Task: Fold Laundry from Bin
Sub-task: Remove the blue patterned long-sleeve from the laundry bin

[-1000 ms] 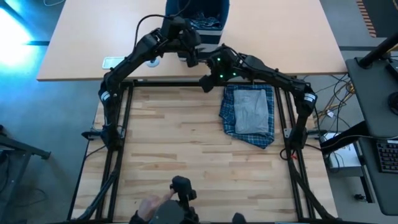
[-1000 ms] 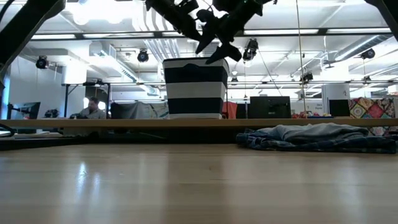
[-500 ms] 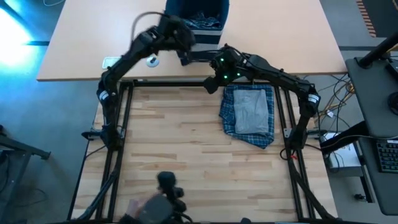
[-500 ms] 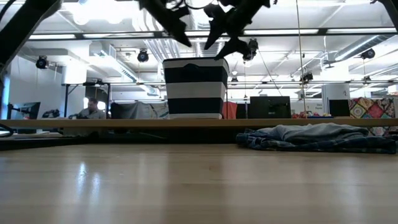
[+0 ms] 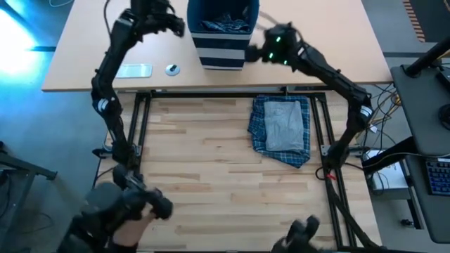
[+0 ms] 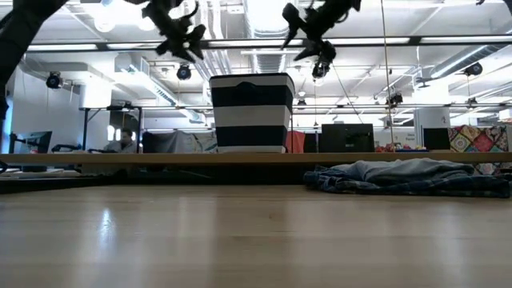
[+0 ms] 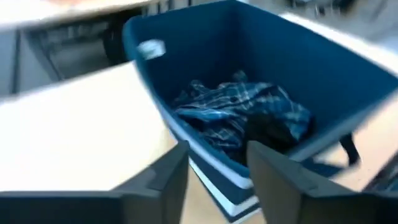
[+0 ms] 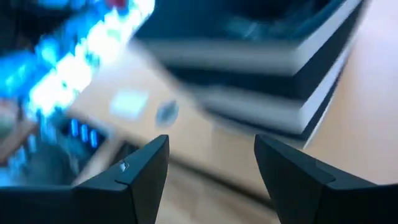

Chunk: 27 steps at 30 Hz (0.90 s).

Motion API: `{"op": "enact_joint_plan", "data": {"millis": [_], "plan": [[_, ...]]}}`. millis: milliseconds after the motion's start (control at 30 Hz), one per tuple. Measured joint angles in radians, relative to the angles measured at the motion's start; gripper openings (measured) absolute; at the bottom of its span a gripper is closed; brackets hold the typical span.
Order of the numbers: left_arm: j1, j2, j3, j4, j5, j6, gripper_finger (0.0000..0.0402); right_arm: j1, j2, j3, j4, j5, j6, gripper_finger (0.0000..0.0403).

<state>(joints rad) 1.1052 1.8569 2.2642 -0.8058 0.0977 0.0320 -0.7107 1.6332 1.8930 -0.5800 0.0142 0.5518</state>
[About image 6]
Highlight black computer monitor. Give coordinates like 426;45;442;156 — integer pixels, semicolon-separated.
321;123;375;154
10;130;54;154
422;127;451;151

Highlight colourful patchwork cloth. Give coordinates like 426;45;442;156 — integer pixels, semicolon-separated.
447;125;512;176

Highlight thin tan hanging cord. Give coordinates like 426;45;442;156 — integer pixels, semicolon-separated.
379;0;396;153

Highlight blue plaid pants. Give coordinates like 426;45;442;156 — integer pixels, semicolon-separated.
302;164;512;199

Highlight grey draped cover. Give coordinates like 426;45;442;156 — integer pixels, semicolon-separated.
141;130;219;154

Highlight white round pillar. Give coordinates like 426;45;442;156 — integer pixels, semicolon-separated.
413;107;451;152

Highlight colourful toy pile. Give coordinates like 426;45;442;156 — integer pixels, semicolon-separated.
374;143;430;154

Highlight red panel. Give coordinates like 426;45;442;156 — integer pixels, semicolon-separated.
285;130;306;154

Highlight beige desk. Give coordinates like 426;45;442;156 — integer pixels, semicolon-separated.
0;151;512;166

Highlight person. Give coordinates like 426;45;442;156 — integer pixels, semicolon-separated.
104;127;139;154

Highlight black metal rack frame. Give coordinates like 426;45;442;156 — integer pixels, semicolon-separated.
79;104;144;154

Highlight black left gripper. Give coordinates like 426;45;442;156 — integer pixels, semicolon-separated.
142;0;207;63

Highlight navy striped fabric laundry bin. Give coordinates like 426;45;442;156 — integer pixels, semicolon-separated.
209;72;296;154

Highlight grey garment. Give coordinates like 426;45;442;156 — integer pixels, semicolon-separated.
339;158;477;186

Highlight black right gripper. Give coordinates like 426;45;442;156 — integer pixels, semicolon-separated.
281;0;362;64

